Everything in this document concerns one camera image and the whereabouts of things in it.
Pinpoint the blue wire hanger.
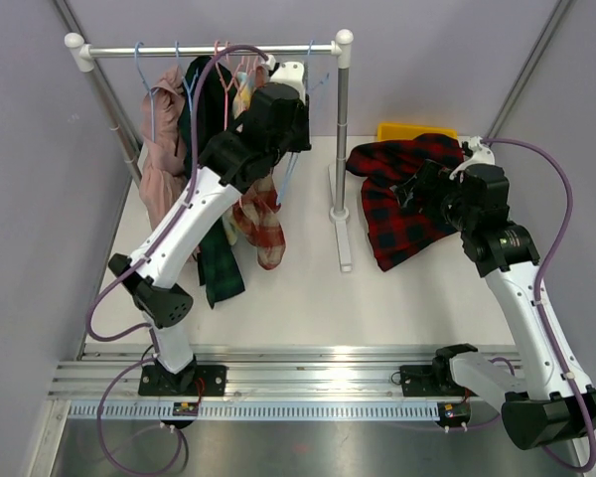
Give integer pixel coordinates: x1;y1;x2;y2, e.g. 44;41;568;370
276;40;330;207

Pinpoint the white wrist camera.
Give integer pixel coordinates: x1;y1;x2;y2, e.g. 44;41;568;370
450;136;496;181
269;61;307;103

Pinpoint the pink hanger on rail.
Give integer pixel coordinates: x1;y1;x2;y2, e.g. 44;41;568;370
215;60;232;129

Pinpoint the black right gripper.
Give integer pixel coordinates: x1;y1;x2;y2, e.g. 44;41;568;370
394;160;476;234

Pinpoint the red black plaid skirt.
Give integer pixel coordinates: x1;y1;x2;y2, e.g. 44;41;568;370
346;133;464;272

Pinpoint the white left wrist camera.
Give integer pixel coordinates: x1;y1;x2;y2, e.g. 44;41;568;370
269;61;307;103

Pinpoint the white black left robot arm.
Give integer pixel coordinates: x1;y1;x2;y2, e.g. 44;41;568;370
108;81;310;395

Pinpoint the pink hanger with plaid skirt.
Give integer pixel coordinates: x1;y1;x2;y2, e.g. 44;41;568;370
223;54;259;95

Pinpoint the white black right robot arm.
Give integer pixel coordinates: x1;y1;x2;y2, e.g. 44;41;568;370
393;160;596;450

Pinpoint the pastel tie-dye garment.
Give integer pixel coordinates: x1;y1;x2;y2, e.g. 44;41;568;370
223;73;253;246

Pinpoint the red beige plaid skirt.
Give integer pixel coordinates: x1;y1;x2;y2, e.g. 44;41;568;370
232;171;286;270

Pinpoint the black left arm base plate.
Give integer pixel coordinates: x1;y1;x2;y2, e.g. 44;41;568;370
138;363;227;398

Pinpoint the yellow plastic tray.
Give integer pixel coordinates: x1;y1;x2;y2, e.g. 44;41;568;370
376;122;458;142

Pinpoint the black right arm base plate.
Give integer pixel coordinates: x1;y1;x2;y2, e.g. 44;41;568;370
389;365;464;398

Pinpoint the aluminium mounting rail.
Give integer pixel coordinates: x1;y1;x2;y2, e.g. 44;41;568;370
49;343;436;401

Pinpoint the dark green plaid skirt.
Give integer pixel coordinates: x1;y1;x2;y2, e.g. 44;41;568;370
196;66;245;307

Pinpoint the white slotted cable duct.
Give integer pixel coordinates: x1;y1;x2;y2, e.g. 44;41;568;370
69;400;439;421

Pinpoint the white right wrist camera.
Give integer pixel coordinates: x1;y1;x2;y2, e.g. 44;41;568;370
450;136;496;181

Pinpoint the pink pleated skirt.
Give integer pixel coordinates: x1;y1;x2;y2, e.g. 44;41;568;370
139;66;188;230

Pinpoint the silver white clothes rack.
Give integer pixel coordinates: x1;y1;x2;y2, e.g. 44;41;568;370
65;29;354;272

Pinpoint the blue hanger with pink skirt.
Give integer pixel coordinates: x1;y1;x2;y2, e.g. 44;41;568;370
133;41;163;143

